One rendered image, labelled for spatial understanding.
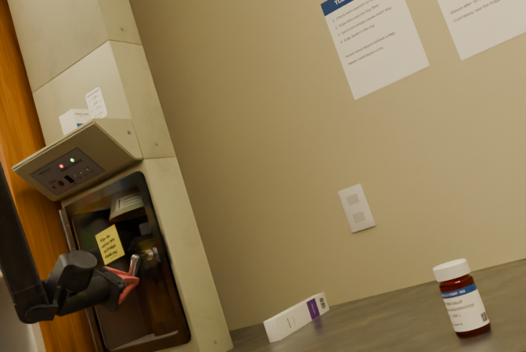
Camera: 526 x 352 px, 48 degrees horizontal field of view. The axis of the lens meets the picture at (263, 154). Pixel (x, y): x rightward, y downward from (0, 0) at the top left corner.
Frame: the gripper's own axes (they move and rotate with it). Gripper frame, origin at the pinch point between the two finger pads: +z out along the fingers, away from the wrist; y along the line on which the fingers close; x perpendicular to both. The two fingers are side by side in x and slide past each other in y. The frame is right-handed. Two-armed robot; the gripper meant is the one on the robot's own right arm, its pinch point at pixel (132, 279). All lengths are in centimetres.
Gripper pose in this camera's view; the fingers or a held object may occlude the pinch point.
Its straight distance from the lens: 137.0
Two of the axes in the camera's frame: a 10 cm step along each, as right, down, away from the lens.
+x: -2.5, 9.4, 2.2
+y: -7.9, -3.3, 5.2
